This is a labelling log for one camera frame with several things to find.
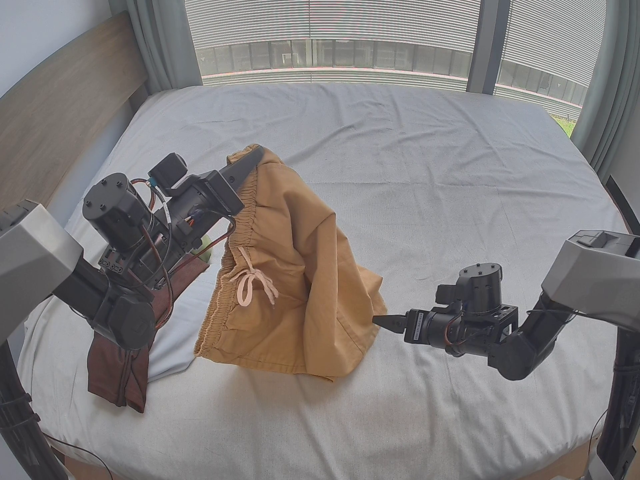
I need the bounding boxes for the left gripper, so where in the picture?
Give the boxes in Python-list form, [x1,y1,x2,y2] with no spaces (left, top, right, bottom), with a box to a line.
[164,146,265,243]

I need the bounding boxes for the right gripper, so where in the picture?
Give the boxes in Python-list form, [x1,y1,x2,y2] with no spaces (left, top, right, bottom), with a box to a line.
[405,308,457,353]

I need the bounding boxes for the tan shorts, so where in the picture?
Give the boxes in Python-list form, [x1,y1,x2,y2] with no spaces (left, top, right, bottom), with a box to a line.
[192,143,388,384]

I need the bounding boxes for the bed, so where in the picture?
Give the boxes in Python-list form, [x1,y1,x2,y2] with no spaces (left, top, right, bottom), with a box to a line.
[0,10,640,480]

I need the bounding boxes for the grey-green curtain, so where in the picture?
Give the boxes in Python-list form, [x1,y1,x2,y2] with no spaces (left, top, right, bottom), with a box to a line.
[570,0,640,184]
[102,0,203,96]

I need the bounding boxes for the window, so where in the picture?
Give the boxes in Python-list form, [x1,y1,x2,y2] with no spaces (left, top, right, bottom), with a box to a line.
[179,0,610,136]

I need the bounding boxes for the pale blue garment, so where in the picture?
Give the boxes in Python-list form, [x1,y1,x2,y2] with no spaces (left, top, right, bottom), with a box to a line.
[145,248,226,384]

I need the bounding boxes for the brown garment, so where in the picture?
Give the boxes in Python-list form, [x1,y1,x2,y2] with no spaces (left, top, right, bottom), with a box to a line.
[86,255,211,414]

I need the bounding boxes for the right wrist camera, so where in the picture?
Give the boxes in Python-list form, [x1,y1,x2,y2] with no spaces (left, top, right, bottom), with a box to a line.
[436,283,463,311]

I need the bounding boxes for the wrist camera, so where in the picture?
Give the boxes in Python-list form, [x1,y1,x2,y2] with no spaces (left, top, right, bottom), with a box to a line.
[148,152,206,196]
[436,283,463,311]

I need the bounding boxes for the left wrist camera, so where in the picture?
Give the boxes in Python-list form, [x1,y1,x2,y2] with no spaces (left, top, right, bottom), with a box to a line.
[148,152,206,196]

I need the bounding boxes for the black cable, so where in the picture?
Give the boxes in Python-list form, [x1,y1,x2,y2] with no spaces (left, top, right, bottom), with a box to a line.
[588,408,607,469]
[42,433,117,480]

